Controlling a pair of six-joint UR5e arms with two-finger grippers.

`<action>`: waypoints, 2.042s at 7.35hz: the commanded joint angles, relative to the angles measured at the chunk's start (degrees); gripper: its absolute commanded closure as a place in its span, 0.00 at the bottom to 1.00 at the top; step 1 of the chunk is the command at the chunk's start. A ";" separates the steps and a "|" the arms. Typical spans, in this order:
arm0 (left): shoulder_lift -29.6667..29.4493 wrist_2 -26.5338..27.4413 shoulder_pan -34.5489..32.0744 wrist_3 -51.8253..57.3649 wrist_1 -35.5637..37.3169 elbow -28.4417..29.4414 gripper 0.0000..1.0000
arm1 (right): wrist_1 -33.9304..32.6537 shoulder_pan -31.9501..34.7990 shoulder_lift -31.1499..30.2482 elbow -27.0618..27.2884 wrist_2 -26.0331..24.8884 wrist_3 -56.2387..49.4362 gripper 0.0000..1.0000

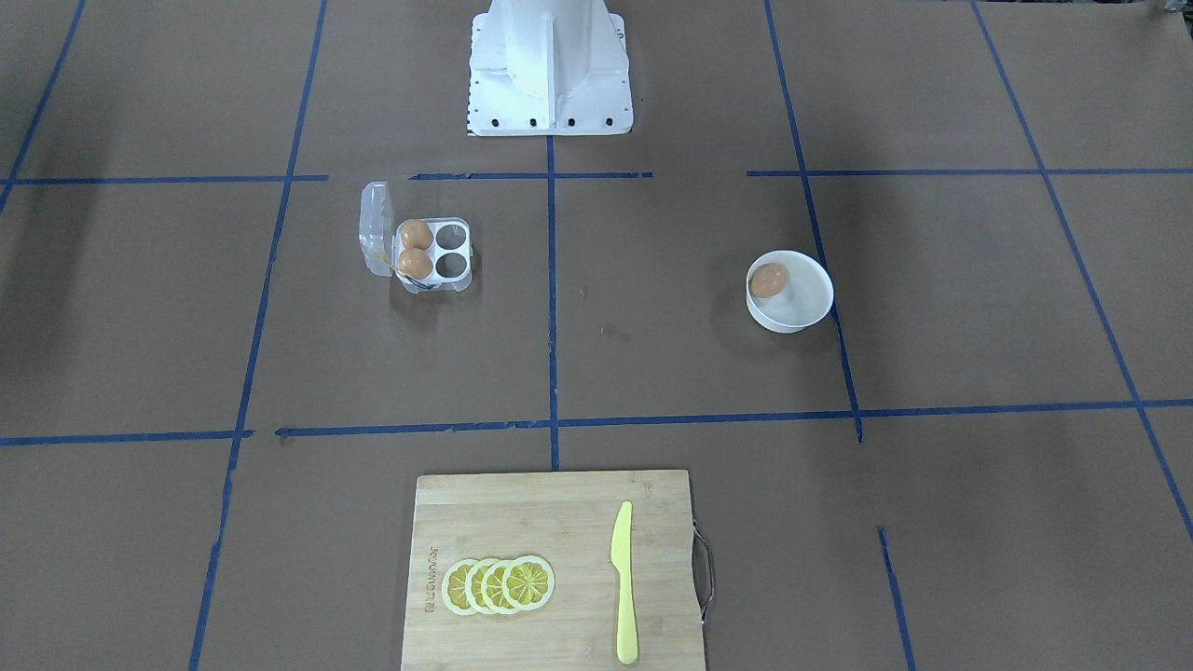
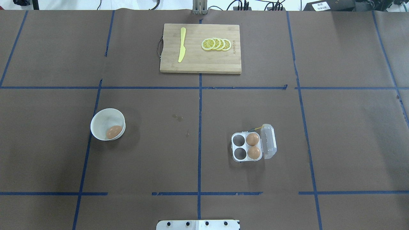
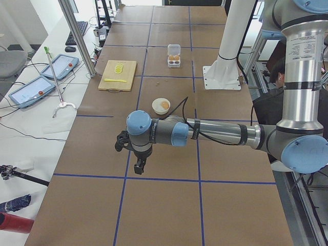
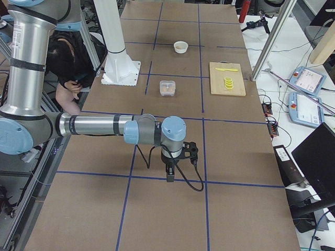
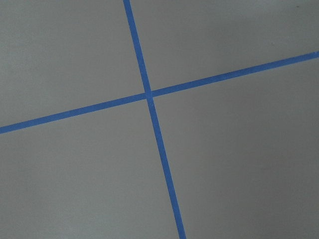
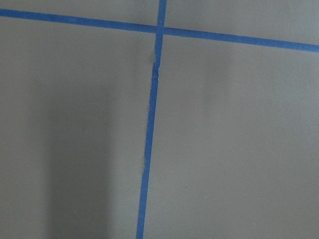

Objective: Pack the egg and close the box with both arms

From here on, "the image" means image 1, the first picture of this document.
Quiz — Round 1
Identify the brown egg from bowl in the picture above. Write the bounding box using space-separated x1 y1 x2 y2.
748 263 790 301

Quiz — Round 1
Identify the clear plastic egg box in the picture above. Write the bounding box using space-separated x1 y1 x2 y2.
358 181 472 294

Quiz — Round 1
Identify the brown egg front slot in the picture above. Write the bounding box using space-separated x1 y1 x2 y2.
397 248 434 281

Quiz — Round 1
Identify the brown egg slot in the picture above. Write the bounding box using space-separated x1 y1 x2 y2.
397 218 434 251
397 248 434 281

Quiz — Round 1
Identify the brown egg rear slot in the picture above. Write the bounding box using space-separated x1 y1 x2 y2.
397 218 434 251

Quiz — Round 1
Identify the bamboo cutting board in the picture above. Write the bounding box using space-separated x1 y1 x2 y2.
400 469 706 670

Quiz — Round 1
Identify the white ceramic bowl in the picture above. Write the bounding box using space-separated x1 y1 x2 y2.
744 250 835 333

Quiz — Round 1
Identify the yellow plastic knife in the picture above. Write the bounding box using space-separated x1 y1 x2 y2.
610 500 639 666

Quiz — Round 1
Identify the lemon slice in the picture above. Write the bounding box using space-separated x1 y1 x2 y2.
503 554 555 612
480 559 517 615
441 559 480 617
464 558 497 615

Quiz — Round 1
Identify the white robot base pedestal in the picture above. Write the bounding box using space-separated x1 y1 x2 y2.
466 1 635 137

